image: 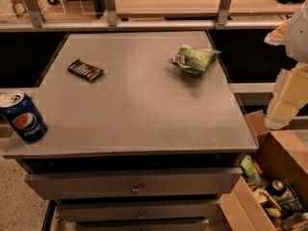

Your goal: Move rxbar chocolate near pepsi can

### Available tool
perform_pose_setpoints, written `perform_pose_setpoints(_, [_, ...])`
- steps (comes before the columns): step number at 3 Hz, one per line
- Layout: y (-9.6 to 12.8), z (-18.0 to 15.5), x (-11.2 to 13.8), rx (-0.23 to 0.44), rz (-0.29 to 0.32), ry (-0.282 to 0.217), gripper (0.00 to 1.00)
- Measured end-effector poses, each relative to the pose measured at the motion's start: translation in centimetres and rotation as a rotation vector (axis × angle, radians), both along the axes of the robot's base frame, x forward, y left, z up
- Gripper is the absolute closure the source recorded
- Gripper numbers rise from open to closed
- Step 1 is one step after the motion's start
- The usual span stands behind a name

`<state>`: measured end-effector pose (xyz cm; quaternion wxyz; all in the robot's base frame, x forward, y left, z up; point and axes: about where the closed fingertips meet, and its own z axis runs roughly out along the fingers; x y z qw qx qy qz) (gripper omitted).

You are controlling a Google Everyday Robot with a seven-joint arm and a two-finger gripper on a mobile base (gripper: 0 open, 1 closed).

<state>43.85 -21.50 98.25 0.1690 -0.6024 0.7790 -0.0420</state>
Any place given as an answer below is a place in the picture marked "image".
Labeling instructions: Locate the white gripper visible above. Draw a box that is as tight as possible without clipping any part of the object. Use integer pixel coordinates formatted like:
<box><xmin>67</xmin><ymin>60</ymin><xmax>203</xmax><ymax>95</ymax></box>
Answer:
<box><xmin>264</xmin><ymin>0</ymin><xmax>308</xmax><ymax>130</ymax></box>

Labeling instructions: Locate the black rxbar chocolate bar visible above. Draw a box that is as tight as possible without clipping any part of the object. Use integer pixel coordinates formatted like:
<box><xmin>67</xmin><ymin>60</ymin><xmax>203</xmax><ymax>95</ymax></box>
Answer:
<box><xmin>67</xmin><ymin>60</ymin><xmax>104</xmax><ymax>83</ymax></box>

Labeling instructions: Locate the can in box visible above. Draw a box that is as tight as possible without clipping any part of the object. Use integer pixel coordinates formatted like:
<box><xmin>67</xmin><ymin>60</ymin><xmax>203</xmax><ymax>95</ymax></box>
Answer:
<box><xmin>267</xmin><ymin>180</ymin><xmax>286</xmax><ymax>196</ymax></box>

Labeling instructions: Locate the blue pepsi can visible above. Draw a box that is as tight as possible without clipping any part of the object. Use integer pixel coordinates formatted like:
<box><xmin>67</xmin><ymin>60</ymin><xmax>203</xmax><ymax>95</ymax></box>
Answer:
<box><xmin>0</xmin><ymin>90</ymin><xmax>48</xmax><ymax>142</ymax></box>

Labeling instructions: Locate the cardboard box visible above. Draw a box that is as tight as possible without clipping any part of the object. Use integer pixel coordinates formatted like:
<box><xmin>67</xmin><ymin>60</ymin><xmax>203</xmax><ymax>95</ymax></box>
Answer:
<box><xmin>220</xmin><ymin>111</ymin><xmax>308</xmax><ymax>231</ymax></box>

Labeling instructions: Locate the green chip bag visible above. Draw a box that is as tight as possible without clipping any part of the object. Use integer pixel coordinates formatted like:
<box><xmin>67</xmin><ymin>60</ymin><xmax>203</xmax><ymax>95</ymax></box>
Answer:
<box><xmin>169</xmin><ymin>44</ymin><xmax>220</xmax><ymax>77</ymax></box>

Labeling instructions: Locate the green bag in box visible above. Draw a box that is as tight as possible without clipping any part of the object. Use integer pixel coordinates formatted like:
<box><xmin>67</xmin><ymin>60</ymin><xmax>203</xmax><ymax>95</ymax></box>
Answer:
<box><xmin>241</xmin><ymin>155</ymin><xmax>267</xmax><ymax>188</ymax></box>

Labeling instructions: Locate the top grey drawer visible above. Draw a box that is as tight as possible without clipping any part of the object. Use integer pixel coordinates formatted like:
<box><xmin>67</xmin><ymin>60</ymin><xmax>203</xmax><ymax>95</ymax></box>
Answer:
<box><xmin>25</xmin><ymin>167</ymin><xmax>241</xmax><ymax>200</ymax></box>

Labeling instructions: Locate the grey drawer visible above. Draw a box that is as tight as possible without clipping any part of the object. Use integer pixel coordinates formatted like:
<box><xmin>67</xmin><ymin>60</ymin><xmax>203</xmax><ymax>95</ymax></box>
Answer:
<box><xmin>25</xmin><ymin>167</ymin><xmax>241</xmax><ymax>200</ymax></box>
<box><xmin>76</xmin><ymin>218</ymin><xmax>209</xmax><ymax>231</ymax></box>
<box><xmin>58</xmin><ymin>199</ymin><xmax>219</xmax><ymax>222</ymax></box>

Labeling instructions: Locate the grey drawer cabinet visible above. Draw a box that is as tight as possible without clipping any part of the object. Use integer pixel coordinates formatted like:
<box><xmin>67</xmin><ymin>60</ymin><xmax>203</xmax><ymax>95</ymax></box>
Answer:
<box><xmin>1</xmin><ymin>31</ymin><xmax>259</xmax><ymax>231</ymax></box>

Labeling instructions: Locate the middle grey drawer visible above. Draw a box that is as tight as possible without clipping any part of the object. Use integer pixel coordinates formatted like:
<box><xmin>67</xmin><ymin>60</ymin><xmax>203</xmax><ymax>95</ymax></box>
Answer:
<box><xmin>58</xmin><ymin>199</ymin><xmax>219</xmax><ymax>222</ymax></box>

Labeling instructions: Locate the bottom grey drawer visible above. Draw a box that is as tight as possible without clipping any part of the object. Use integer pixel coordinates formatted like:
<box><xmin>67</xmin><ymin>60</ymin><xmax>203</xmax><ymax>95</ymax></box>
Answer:
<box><xmin>76</xmin><ymin>218</ymin><xmax>209</xmax><ymax>231</ymax></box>

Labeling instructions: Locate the colourful snack package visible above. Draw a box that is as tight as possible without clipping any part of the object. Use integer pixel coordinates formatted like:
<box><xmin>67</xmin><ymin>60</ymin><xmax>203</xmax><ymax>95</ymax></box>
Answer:
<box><xmin>0</xmin><ymin>0</ymin><xmax>47</xmax><ymax>23</ymax></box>

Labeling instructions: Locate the right metal bracket post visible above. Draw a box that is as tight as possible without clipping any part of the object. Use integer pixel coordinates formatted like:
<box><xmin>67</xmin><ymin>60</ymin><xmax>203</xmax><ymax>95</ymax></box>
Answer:
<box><xmin>216</xmin><ymin>0</ymin><xmax>232</xmax><ymax>26</ymax></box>

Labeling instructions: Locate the metal bracket post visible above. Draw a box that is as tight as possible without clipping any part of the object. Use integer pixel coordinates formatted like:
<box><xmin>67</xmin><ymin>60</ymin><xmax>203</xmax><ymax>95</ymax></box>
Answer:
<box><xmin>216</xmin><ymin>0</ymin><xmax>232</xmax><ymax>26</ymax></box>
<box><xmin>104</xmin><ymin>0</ymin><xmax>117</xmax><ymax>27</ymax></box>
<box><xmin>24</xmin><ymin>0</ymin><xmax>45</xmax><ymax>28</ymax></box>

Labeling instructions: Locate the middle metal bracket post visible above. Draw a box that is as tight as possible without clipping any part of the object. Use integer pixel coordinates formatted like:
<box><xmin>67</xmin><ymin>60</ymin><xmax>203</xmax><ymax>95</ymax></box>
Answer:
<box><xmin>104</xmin><ymin>0</ymin><xmax>117</xmax><ymax>27</ymax></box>

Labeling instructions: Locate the left metal bracket post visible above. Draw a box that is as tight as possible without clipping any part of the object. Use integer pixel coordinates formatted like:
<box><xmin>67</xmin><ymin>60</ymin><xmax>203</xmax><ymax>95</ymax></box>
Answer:
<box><xmin>24</xmin><ymin>0</ymin><xmax>45</xmax><ymax>28</ymax></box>

